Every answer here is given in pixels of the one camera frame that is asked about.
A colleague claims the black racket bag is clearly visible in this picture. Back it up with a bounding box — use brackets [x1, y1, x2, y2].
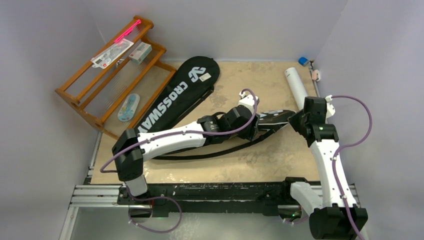
[154, 109, 295, 161]
[134, 56, 220, 133]

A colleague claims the white shuttlecock tube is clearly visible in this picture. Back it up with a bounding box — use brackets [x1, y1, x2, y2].
[284, 67, 309, 110]

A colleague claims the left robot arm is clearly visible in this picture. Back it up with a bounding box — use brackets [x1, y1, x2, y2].
[112, 105, 260, 205]

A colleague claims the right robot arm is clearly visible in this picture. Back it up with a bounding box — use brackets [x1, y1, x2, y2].
[280, 96, 368, 240]

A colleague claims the blue toothbrush blister pack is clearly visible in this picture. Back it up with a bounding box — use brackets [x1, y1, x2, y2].
[117, 93, 140, 122]

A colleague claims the pink white small object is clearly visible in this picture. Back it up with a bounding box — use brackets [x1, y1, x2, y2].
[311, 69, 321, 82]

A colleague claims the blue small object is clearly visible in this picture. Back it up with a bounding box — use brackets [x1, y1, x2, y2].
[298, 57, 310, 67]

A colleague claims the small teal white box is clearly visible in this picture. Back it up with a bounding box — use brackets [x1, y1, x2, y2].
[128, 41, 153, 64]

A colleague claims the wooden tiered shelf rack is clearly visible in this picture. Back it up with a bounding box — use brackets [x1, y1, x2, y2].
[55, 15, 177, 139]

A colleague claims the pink pen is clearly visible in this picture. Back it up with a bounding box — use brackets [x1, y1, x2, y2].
[113, 19, 142, 43]

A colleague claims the white packaged card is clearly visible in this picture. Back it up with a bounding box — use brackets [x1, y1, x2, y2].
[91, 38, 134, 69]

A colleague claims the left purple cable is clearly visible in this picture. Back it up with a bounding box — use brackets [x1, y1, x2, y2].
[99, 88, 259, 233]

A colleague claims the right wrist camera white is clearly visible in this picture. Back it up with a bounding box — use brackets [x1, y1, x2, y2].
[324, 95, 336, 119]

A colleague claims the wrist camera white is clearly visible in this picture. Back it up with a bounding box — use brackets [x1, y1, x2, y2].
[324, 95, 336, 119]
[238, 91, 260, 113]

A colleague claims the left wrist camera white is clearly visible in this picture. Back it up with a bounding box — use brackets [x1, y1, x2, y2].
[238, 91, 260, 113]

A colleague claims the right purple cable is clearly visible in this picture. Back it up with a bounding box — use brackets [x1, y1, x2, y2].
[326, 95, 373, 240]

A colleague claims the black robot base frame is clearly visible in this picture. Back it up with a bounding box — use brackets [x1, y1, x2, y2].
[71, 180, 361, 221]

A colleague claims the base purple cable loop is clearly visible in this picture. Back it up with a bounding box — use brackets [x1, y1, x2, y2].
[128, 196, 183, 234]

